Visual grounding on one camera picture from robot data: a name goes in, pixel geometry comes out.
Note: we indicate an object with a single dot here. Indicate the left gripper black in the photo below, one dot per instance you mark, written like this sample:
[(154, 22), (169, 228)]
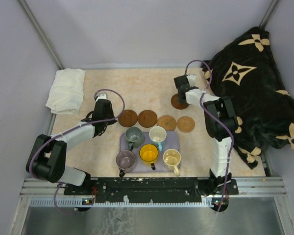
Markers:
[(111, 112)]

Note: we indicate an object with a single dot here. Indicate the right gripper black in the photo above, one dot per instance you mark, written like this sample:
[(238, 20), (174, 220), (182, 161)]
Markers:
[(181, 101)]

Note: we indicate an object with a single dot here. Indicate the dark brown wooden coaster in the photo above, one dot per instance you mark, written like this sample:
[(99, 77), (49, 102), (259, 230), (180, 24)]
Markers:
[(176, 104)]

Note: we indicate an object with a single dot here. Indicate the woven rattan coaster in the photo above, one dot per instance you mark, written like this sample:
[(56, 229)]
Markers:
[(186, 124), (167, 122)]

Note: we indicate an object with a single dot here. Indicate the yellow mug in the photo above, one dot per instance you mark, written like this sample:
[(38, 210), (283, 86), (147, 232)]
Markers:
[(149, 155)]

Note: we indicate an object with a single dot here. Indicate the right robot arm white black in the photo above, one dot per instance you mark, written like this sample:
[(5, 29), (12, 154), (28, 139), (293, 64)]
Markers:
[(220, 123)]

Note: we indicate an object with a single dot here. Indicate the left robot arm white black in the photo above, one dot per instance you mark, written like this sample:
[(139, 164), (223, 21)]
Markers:
[(47, 160)]

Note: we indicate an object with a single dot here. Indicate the white folded cloth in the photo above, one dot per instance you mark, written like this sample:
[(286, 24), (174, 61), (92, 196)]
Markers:
[(67, 92)]

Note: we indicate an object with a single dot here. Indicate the grey green mug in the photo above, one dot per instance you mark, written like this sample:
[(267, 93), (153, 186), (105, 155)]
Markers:
[(134, 138)]

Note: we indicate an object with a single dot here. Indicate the purple mug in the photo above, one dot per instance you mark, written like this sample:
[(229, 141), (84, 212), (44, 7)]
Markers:
[(125, 161)]

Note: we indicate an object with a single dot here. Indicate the white light-blue mug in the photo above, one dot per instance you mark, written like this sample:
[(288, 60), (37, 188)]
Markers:
[(157, 136)]

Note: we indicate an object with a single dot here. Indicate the lavender plastic tray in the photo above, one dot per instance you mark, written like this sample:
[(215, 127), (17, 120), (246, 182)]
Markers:
[(171, 142)]

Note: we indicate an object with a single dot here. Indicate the black floral blanket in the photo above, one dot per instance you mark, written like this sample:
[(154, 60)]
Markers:
[(246, 72)]

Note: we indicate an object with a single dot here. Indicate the cream mug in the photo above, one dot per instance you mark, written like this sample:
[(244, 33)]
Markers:
[(172, 160)]

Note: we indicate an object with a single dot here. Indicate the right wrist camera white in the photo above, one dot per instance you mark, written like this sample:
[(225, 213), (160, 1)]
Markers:
[(191, 79)]

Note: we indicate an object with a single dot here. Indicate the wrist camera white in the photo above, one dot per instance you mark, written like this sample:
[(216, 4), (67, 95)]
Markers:
[(99, 96), (191, 79)]

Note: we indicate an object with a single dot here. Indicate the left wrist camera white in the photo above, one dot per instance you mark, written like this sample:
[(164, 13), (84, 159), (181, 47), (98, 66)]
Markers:
[(99, 96)]

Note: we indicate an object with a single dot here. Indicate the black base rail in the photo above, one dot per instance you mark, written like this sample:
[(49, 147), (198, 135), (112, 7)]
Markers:
[(145, 190)]

